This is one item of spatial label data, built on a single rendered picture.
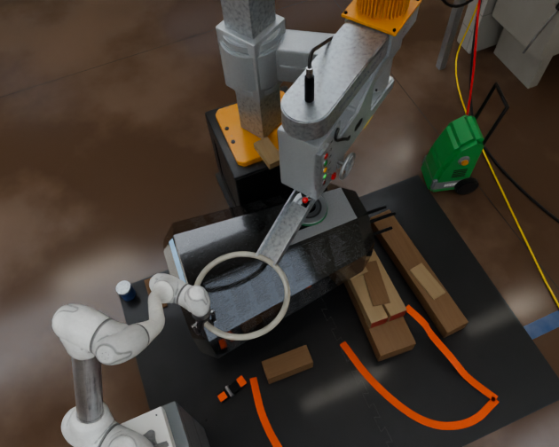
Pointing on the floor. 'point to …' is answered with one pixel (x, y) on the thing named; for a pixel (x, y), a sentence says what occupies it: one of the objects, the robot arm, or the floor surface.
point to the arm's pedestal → (185, 427)
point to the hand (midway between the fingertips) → (206, 329)
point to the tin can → (125, 290)
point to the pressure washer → (458, 152)
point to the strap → (391, 395)
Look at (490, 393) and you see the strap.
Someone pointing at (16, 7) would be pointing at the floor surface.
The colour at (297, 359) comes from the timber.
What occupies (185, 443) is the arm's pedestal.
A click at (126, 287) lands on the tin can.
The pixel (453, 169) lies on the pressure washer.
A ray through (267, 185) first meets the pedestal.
